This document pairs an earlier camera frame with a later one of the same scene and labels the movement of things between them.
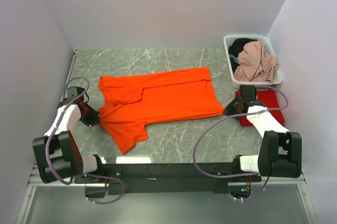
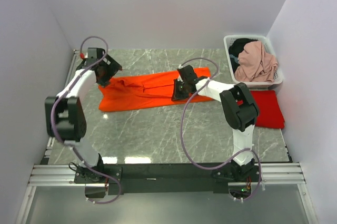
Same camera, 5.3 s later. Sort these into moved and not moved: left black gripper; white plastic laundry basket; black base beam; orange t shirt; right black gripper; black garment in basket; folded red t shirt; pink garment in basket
Moved: orange t shirt; right black gripper; left black gripper
Not moved: folded red t shirt; black base beam; white plastic laundry basket; black garment in basket; pink garment in basket
